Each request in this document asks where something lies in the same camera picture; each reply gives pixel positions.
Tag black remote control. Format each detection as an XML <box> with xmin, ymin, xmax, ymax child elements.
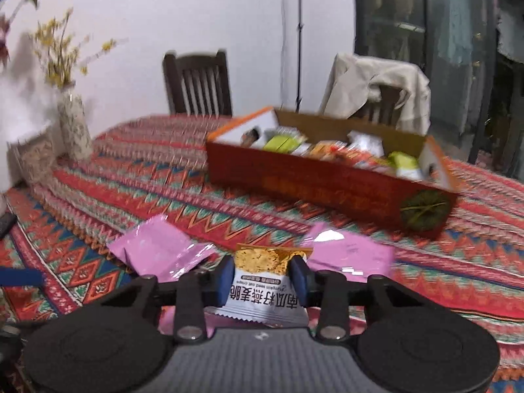
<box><xmin>0</xmin><ymin>212</ymin><xmax>18</xmax><ymax>240</ymax></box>

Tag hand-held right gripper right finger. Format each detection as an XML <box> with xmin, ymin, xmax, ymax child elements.
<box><xmin>289</xmin><ymin>254</ymin><xmax>422</xmax><ymax>344</ymax></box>

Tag dark wooden slatted chair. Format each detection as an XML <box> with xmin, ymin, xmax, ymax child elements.
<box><xmin>162</xmin><ymin>50</ymin><xmax>234</xmax><ymax>117</ymax></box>

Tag pink snack packet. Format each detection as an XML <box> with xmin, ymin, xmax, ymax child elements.
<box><xmin>302</xmin><ymin>223</ymin><xmax>396</xmax><ymax>284</ymax></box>
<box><xmin>107</xmin><ymin>215</ymin><xmax>218</xmax><ymax>278</ymax></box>

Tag green snack packet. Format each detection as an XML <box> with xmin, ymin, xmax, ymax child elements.
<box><xmin>263</xmin><ymin>132</ymin><xmax>306</xmax><ymax>153</ymax></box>
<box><xmin>387</xmin><ymin>151</ymin><xmax>423</xmax><ymax>181</ymax></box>

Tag woven basket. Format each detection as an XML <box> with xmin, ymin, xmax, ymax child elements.
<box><xmin>9</xmin><ymin>130</ymin><xmax>57</xmax><ymax>186</ymax></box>

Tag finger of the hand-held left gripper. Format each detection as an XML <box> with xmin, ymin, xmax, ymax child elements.
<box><xmin>0</xmin><ymin>267</ymin><xmax>47</xmax><ymax>288</ymax></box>

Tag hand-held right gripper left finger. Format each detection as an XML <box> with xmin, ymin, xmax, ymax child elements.
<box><xmin>100</xmin><ymin>255</ymin><xmax>235</xmax><ymax>345</ymax></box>

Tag glass sliding door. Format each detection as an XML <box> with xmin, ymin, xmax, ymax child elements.
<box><xmin>354</xmin><ymin>0</ymin><xmax>524</xmax><ymax>168</ymax></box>

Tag zigzag patterned tablecloth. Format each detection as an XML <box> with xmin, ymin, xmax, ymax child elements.
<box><xmin>0</xmin><ymin>112</ymin><xmax>524</xmax><ymax>393</ymax></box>

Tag yellow flower branches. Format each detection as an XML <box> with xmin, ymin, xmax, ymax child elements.
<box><xmin>32</xmin><ymin>7</ymin><xmax>128</xmax><ymax>90</ymax></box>

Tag white orange-top snack packet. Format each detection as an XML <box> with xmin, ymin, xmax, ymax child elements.
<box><xmin>214</xmin><ymin>243</ymin><xmax>314</xmax><ymax>329</ymax></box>

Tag orange cardboard box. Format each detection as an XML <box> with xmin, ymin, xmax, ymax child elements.
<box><xmin>205</xmin><ymin>106</ymin><xmax>460</xmax><ymax>239</ymax></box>

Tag floral patterned vase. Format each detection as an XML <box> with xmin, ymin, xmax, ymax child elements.
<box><xmin>56</xmin><ymin>89</ymin><xmax>94</xmax><ymax>161</ymax></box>

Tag beige jacket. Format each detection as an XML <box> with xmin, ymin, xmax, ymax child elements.
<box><xmin>318</xmin><ymin>52</ymin><xmax>432</xmax><ymax>137</ymax></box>

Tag orange snack packet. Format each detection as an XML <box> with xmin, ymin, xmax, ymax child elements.
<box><xmin>309</xmin><ymin>141</ymin><xmax>350</xmax><ymax>161</ymax></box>

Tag black tripod stand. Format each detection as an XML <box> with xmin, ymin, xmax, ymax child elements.
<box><xmin>294</xmin><ymin>0</ymin><xmax>306</xmax><ymax>112</ymax></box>

